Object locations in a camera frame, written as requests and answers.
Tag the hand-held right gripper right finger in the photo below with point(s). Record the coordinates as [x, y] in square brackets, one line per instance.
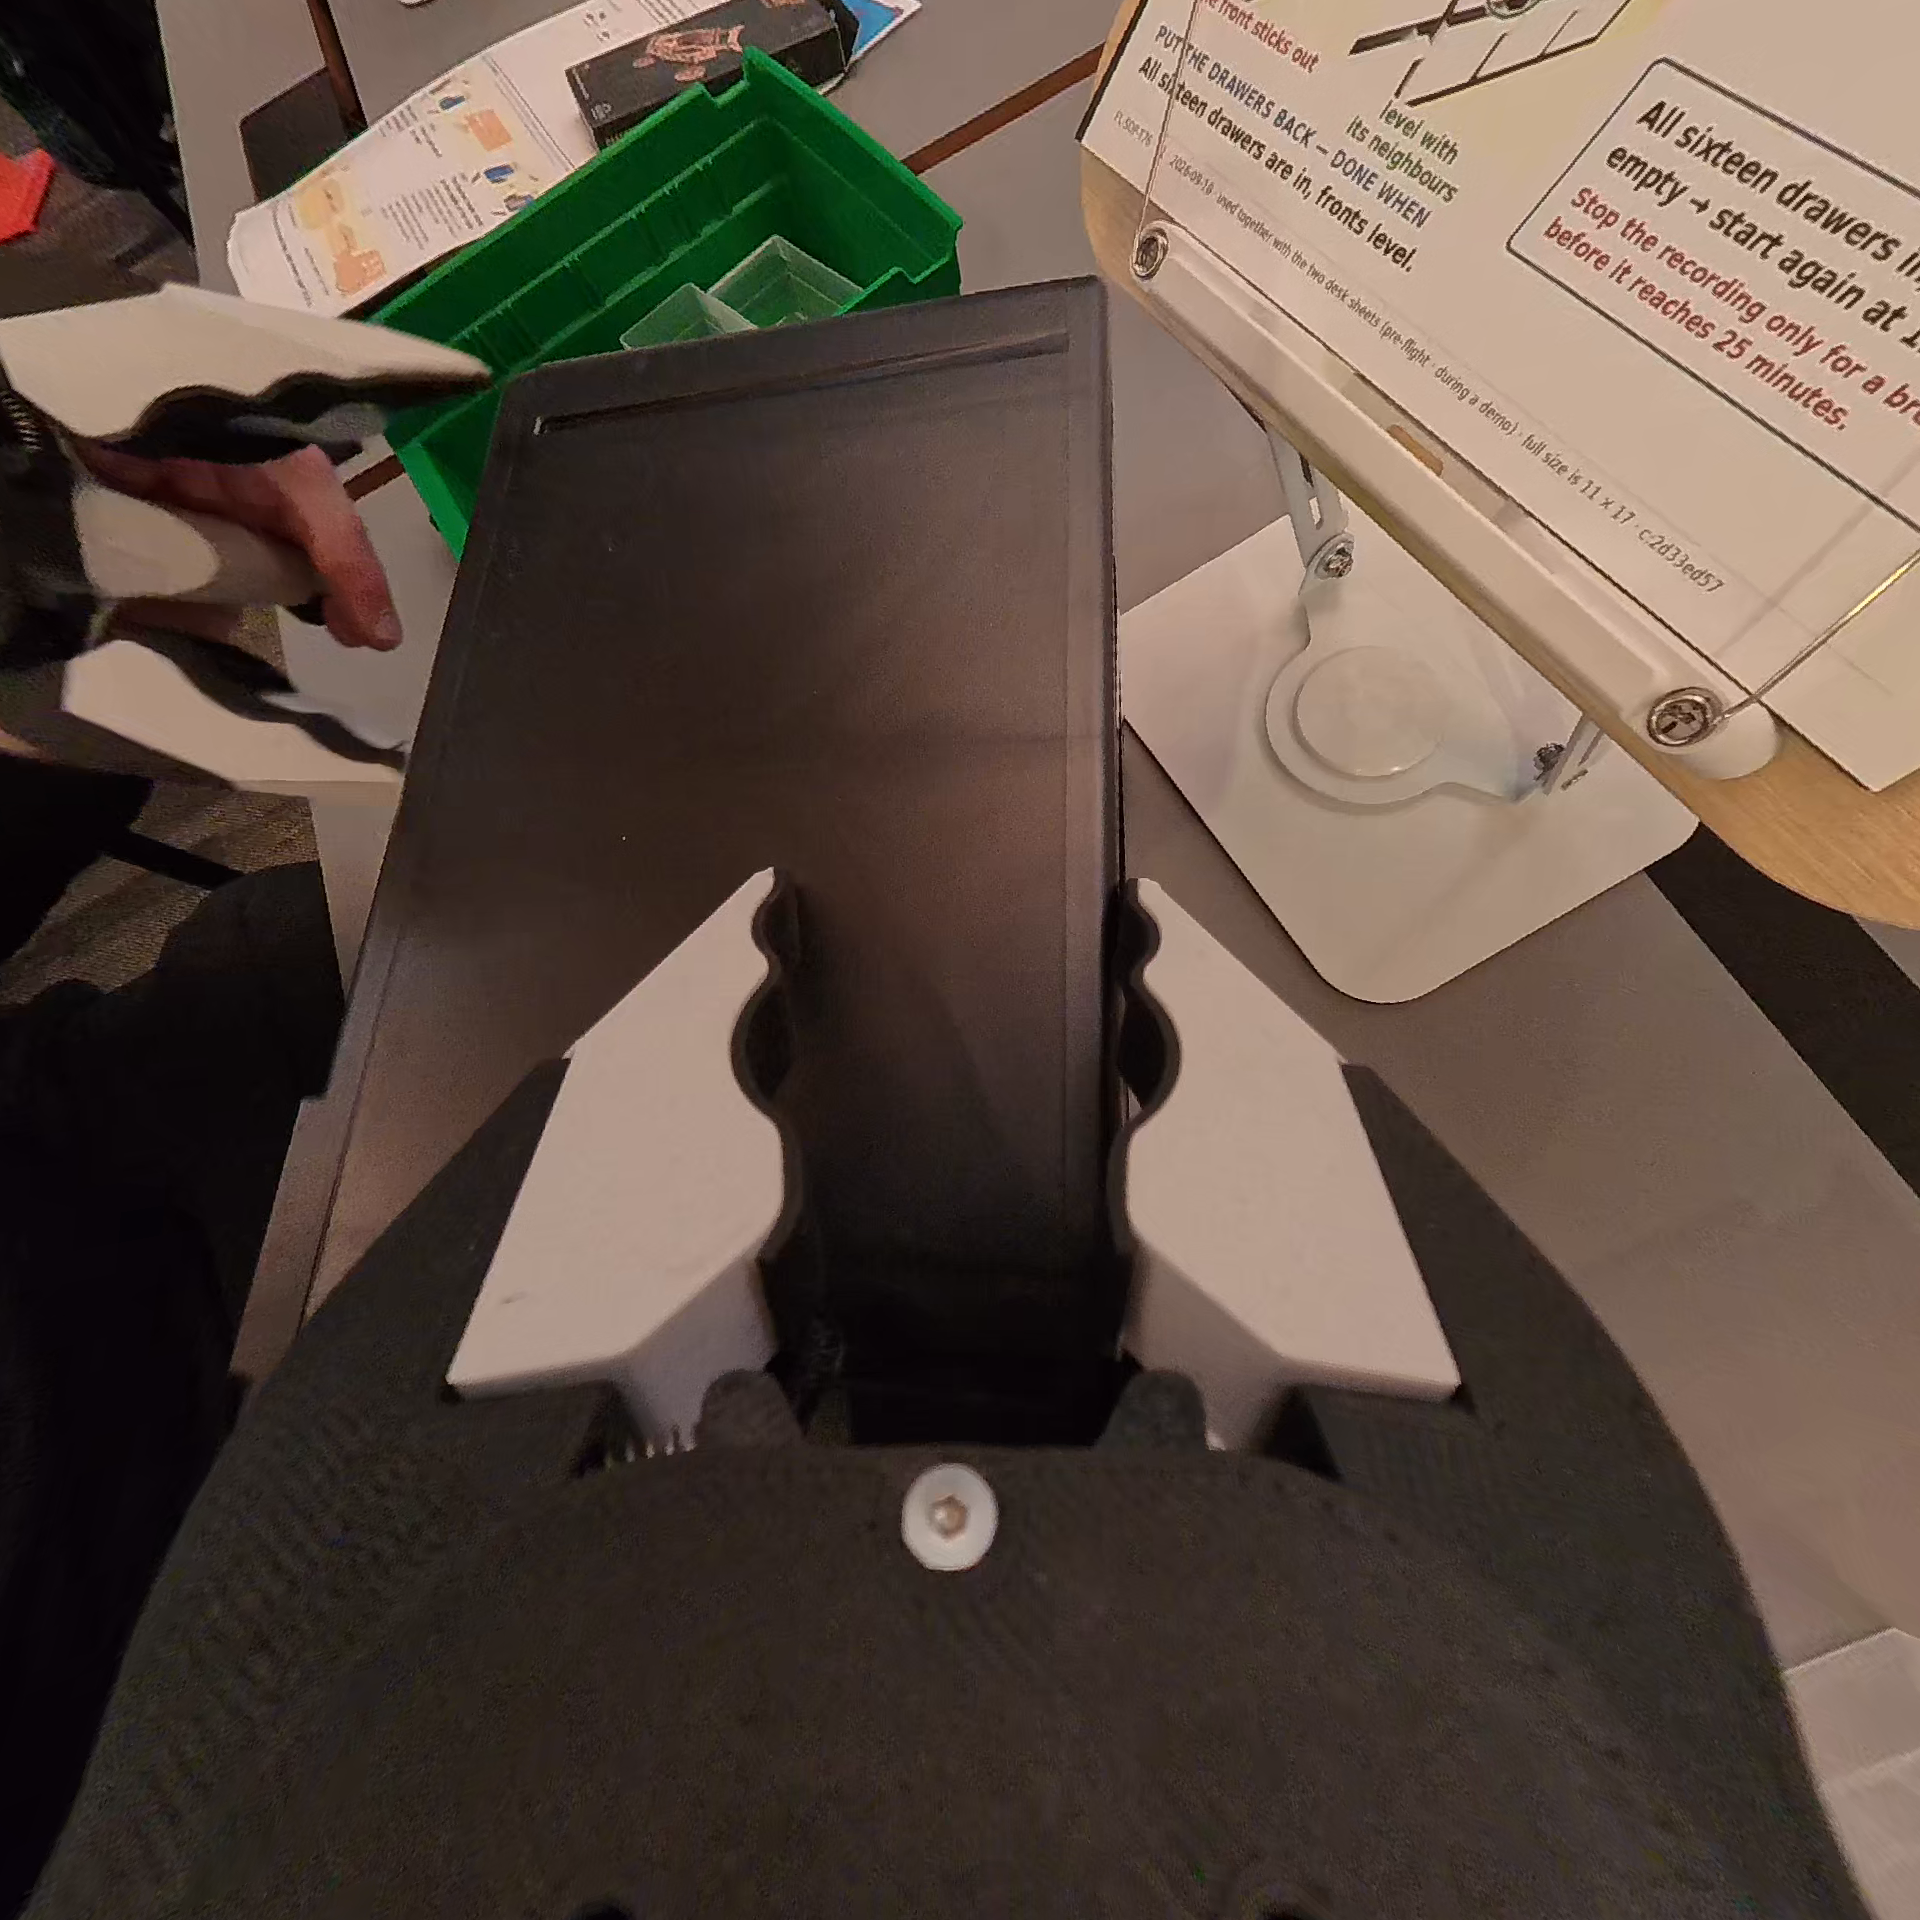
[1282, 1215]

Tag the black drawer cabinet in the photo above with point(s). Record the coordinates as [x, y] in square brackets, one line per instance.
[749, 674]

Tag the green plastic bin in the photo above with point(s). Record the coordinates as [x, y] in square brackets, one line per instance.
[628, 224]

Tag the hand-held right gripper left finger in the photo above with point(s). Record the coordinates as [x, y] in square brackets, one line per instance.
[637, 1200]

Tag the person's left hand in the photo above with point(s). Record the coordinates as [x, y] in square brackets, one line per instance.
[339, 539]

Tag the black printed box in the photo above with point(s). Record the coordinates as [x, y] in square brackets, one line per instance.
[690, 60]

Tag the small clear plastic drawer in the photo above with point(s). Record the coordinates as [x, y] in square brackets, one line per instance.
[787, 283]
[685, 323]

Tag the printed instruction sheet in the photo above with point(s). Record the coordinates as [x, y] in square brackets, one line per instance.
[1650, 224]

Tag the instruction sheet on wooden stand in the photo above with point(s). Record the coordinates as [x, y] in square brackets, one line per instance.
[1829, 856]

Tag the white stand ledge bar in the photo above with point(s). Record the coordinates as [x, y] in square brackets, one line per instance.
[1433, 518]

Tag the white stand base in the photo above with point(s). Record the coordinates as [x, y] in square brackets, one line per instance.
[1201, 720]

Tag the loose printed paper sheet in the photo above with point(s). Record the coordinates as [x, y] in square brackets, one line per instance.
[405, 164]

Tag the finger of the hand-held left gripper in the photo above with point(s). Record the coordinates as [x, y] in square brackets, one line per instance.
[224, 735]
[224, 345]

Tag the large clear plastic bin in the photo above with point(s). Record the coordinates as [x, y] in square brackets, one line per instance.
[1867, 1769]

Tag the blue paper sheet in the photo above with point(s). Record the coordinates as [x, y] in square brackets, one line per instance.
[878, 24]

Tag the red object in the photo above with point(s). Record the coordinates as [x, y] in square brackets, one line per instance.
[22, 194]

